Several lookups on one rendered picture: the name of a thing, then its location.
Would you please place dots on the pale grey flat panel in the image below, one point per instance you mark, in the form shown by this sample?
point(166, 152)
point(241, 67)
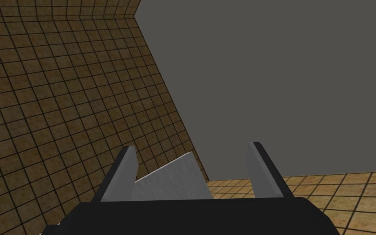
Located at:
point(175, 181)

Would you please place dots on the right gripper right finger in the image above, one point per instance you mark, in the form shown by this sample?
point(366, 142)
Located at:
point(266, 179)

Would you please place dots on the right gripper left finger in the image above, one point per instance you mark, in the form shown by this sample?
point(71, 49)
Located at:
point(119, 182)

